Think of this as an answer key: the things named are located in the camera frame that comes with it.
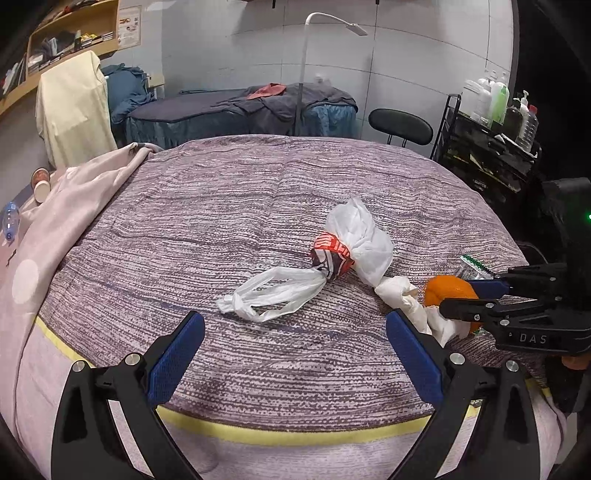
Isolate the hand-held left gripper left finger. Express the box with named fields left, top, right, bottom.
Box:
left=52, top=311, right=206, bottom=480

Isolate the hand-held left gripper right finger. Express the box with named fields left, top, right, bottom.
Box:
left=385, top=309, right=539, bottom=480

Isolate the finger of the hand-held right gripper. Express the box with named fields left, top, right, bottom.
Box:
left=466, top=262, right=571, bottom=301
left=438, top=296, right=562, bottom=326

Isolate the orange fruit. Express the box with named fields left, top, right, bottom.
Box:
left=424, top=275, right=483, bottom=334

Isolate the white tissue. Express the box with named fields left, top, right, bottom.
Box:
left=374, top=276, right=462, bottom=348

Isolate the white plastic bag red print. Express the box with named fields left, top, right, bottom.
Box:
left=217, top=198, right=395, bottom=323

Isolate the clear wrapper green print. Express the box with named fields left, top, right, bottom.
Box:
left=459, top=254, right=498, bottom=281

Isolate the black cart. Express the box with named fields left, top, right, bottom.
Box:
left=429, top=93, right=544, bottom=223

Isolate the clear bottle red cap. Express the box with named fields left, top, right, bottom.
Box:
left=517, top=105, right=540, bottom=153

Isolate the clear pump bottle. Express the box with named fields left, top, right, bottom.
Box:
left=505, top=90, right=532, bottom=140

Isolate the purple striped blanket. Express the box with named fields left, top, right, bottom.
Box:
left=34, top=135, right=551, bottom=446

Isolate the green bottle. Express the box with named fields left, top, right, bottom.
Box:
left=489, top=74, right=511, bottom=126

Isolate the white jug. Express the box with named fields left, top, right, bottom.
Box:
left=462, top=79, right=493, bottom=126

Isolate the black chair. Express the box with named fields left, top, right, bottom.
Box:
left=368, top=108, right=434, bottom=160

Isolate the pink dotted blanket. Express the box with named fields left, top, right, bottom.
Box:
left=0, top=143, right=160, bottom=462

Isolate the clear blue water bottle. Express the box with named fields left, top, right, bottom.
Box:
left=1, top=200, right=22, bottom=243

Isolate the blue massage bed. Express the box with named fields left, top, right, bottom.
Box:
left=126, top=83, right=360, bottom=151

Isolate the grey blanket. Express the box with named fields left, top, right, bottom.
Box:
left=210, top=83, right=359, bottom=137

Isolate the cream cloth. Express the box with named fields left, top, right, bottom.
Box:
left=36, top=50, right=119, bottom=169

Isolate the blue cloth pile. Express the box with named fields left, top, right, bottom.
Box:
left=102, top=64, right=158, bottom=126

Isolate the red cloth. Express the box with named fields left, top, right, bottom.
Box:
left=246, top=83, right=287, bottom=101

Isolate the white floor lamp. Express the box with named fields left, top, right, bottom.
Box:
left=295, top=12, right=369, bottom=137

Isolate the wooden wall shelf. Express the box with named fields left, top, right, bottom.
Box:
left=0, top=0, right=120, bottom=117

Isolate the wall poster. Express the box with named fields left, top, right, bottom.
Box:
left=117, top=6, right=142, bottom=47

